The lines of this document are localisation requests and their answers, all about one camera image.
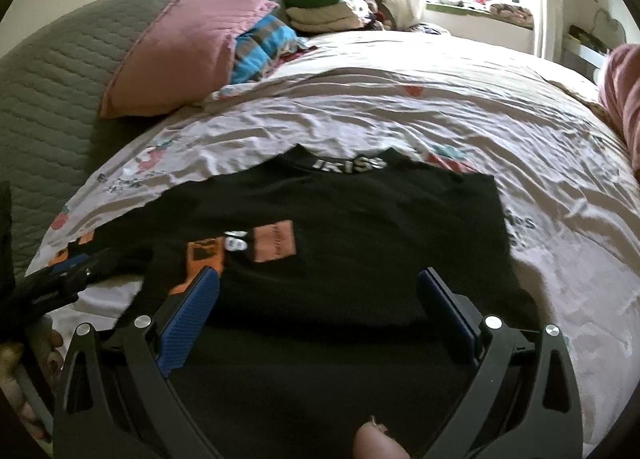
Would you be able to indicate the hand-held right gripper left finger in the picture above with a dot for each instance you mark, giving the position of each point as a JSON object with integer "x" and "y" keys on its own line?
{"x": 189, "y": 321}

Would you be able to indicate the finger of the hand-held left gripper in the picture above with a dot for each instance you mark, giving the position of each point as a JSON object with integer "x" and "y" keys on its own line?
{"x": 70, "y": 270}

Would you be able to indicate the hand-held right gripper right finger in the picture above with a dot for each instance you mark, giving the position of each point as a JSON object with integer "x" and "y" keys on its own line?
{"x": 450, "y": 311}

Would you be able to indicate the black printed t-shirt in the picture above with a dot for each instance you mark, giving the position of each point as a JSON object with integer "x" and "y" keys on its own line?
{"x": 350, "y": 249}

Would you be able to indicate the stack of folded clothes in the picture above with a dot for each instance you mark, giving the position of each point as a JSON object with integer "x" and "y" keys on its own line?
{"x": 325, "y": 6}

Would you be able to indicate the person's left hand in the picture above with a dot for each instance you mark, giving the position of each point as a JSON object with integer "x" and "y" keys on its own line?
{"x": 30, "y": 364}

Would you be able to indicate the person's right hand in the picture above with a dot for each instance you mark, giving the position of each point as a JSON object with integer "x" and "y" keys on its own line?
{"x": 380, "y": 441}

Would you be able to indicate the grey quilted headboard cover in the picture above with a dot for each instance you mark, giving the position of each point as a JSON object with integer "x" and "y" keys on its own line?
{"x": 55, "y": 104}

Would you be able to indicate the pale printed bed sheet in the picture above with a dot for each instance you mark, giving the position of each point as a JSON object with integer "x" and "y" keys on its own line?
{"x": 400, "y": 104}

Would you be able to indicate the pink quilted pillow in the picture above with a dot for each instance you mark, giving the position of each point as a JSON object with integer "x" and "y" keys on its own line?
{"x": 175, "y": 54}

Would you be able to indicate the pink crumpled blanket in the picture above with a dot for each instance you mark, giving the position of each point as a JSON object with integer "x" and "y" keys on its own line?
{"x": 622, "y": 94}

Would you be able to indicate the blue striped cloth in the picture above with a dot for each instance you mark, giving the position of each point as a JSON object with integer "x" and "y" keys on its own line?
{"x": 262, "y": 46}

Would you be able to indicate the white shelf unit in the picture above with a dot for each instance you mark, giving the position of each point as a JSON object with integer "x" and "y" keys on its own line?
{"x": 585, "y": 46}

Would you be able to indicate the clutter on window sill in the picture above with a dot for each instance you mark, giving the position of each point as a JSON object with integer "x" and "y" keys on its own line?
{"x": 500, "y": 9}

